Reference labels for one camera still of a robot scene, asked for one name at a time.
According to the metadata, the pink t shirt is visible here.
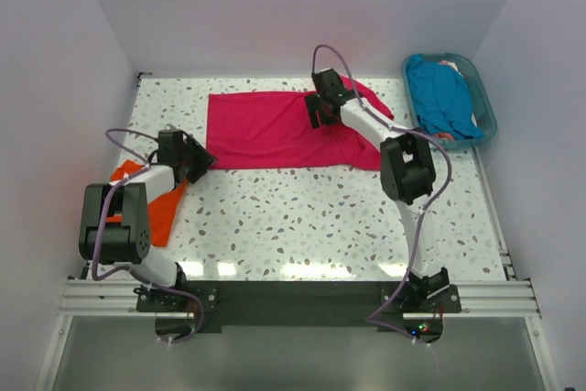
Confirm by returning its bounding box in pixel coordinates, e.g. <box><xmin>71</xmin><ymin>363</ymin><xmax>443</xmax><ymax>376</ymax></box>
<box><xmin>206</xmin><ymin>91</ymin><xmax>381</xmax><ymax>171</ymax></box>

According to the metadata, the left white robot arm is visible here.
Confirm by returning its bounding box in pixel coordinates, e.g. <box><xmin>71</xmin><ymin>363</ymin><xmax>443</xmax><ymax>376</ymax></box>
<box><xmin>79</xmin><ymin>128</ymin><xmax>216</xmax><ymax>310</ymax></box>

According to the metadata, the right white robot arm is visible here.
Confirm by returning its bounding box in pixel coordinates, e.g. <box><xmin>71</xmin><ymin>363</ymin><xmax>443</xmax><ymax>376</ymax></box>
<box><xmin>305</xmin><ymin>69</ymin><xmax>451</xmax><ymax>311</ymax></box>

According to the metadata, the folded orange t shirt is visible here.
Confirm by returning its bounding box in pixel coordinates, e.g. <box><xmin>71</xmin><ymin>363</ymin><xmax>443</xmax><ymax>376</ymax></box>
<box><xmin>106</xmin><ymin>160</ymin><xmax>189</xmax><ymax>248</ymax></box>

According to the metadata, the blue t shirt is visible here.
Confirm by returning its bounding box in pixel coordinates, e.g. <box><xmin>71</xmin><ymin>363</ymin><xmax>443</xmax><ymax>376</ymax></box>
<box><xmin>406</xmin><ymin>55</ymin><xmax>483</xmax><ymax>141</ymax></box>

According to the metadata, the white cloth in basket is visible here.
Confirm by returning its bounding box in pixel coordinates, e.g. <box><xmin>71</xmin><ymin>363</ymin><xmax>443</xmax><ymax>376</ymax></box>
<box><xmin>437</xmin><ymin>60</ymin><xmax>462</xmax><ymax>77</ymax></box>

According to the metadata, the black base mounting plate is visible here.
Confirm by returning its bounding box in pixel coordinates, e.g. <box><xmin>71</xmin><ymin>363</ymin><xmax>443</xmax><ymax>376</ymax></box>
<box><xmin>134</xmin><ymin>281</ymin><xmax>462</xmax><ymax>342</ymax></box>

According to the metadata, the teal plastic basket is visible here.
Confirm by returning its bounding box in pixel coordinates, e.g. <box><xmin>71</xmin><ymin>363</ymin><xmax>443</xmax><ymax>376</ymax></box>
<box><xmin>401</xmin><ymin>53</ymin><xmax>497</xmax><ymax>150</ymax></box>

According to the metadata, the aluminium frame rail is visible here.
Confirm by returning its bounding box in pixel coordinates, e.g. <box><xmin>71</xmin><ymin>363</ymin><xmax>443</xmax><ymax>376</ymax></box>
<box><xmin>58</xmin><ymin>248</ymin><xmax>541</xmax><ymax>318</ymax></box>

